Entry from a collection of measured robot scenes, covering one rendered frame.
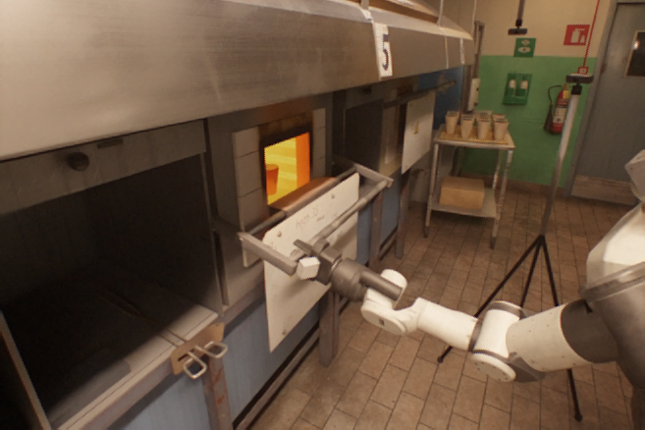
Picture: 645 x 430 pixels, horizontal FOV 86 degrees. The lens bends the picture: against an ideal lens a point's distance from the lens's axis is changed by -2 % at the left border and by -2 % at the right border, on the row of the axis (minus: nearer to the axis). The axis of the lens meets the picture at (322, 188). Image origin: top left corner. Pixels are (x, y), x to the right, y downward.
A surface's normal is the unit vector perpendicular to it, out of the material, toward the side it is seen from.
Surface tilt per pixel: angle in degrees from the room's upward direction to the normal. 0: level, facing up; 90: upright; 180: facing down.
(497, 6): 90
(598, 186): 90
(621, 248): 51
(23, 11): 80
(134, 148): 90
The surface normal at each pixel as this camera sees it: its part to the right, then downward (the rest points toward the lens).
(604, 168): -0.50, 0.31
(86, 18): 0.85, 0.01
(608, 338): -0.94, 0.18
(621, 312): -0.84, 0.01
